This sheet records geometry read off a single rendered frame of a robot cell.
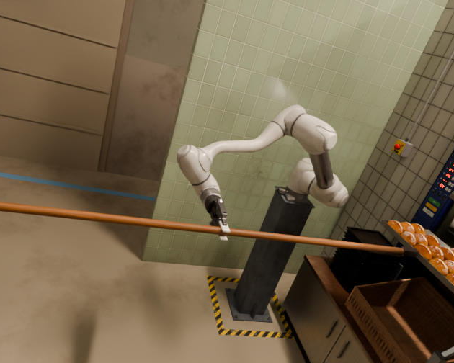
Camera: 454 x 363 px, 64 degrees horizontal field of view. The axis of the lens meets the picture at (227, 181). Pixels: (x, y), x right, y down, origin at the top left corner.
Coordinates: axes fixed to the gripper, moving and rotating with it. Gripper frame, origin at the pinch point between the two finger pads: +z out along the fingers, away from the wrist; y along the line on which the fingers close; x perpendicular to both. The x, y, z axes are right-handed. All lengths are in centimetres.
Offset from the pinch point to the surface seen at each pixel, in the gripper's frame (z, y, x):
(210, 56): -124, -46, -6
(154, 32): -270, -36, 18
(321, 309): -36, 76, -100
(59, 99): -268, 49, 94
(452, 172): -47, -29, -152
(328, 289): -39, 62, -101
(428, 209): -48, -2, -152
